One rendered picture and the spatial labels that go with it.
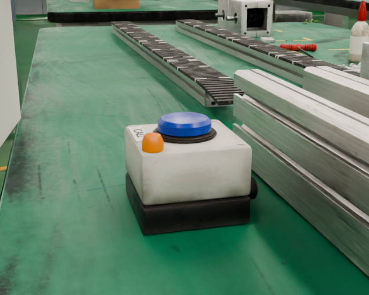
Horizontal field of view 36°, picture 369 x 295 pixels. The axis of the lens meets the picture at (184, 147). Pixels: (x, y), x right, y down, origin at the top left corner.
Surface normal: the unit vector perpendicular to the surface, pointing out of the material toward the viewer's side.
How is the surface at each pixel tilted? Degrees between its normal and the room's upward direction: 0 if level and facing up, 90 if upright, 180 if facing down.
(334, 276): 0
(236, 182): 90
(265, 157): 90
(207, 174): 90
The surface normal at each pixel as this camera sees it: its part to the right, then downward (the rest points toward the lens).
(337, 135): -0.97, 0.07
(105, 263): 0.00, -0.95
